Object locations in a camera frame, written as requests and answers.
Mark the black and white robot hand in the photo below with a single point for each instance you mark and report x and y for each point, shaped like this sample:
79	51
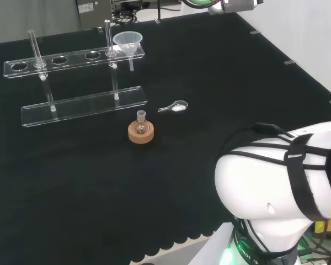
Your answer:
234	5

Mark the translucent plastic funnel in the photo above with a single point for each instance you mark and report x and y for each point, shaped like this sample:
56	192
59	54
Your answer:
128	45

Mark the glass weighing funnel with powder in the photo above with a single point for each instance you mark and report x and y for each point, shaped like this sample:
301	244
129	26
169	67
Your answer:
178	108

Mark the clear acrylic funnel stand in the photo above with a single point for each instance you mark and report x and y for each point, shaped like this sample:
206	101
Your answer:
85	106

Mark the black tripod leg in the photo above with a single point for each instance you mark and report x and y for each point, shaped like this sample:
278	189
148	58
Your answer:
159	9

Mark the grey metal cabinet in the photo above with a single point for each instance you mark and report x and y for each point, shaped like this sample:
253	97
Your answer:
93	13

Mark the small round-bottom glass flask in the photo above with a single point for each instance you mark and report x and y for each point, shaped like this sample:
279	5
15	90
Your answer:
141	126

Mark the black bench cloth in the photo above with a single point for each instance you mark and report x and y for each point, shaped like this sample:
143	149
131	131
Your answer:
99	179

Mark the yellow stop button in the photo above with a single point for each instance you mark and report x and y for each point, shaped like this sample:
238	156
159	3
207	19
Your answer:
329	227

